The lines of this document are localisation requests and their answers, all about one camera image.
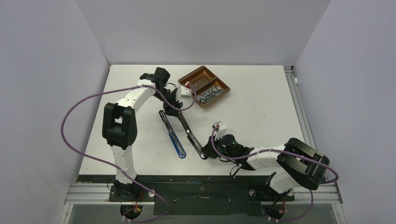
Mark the brown plastic tray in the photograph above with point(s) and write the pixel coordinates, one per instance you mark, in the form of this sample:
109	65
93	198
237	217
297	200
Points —
202	79

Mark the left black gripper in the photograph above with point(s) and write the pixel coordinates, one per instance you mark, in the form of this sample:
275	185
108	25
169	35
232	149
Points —
170	110

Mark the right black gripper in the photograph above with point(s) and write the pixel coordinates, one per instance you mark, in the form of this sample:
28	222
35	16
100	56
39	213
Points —
208	149

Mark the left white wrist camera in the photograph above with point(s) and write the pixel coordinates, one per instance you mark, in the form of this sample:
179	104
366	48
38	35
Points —
184	91

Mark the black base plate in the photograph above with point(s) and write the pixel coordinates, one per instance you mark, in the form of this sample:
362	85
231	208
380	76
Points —
202	195

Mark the blue stapler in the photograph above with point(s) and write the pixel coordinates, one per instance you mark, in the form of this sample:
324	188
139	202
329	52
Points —
173	137

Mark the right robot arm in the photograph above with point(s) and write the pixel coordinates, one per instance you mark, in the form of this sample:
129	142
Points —
299	164

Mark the aluminium side rail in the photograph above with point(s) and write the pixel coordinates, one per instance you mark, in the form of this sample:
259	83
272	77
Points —
303	121

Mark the black stapler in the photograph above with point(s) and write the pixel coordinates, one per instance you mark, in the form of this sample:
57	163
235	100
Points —
191	137

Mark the aluminium front rail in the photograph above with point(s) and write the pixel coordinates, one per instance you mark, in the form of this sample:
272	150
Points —
98	193

